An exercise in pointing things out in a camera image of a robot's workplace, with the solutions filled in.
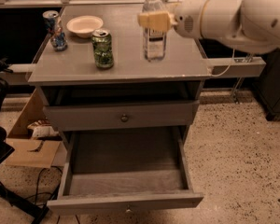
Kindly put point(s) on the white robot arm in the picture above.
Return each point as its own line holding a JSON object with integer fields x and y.
{"x": 251, "y": 26}

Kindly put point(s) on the brown cardboard box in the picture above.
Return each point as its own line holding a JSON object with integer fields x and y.
{"x": 30, "y": 151}

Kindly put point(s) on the grey metal rail beam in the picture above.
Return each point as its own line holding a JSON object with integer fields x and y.
{"x": 237, "y": 67}

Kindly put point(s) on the blue red soda can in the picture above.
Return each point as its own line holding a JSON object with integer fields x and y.
{"x": 54, "y": 27}

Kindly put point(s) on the open grey middle drawer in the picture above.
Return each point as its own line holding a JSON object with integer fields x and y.
{"x": 125, "y": 170}

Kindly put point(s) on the dark cabinet at right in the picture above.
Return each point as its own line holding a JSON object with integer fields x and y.
{"x": 267, "y": 86}

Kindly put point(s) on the grey wooden drawer cabinet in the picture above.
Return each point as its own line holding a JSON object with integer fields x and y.
{"x": 71, "y": 77}

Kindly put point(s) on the closed grey top drawer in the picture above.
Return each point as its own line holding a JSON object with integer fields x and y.
{"x": 120, "y": 116}

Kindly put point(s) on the white paper bowl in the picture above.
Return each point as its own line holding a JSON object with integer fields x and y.
{"x": 84, "y": 26}

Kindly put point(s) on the green soda can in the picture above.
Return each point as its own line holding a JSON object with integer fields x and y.
{"x": 102, "y": 48}

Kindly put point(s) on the clear plastic water bottle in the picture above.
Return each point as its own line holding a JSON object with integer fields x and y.
{"x": 154, "y": 43}

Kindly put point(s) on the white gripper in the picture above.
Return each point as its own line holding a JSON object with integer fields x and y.
{"x": 187, "y": 19}

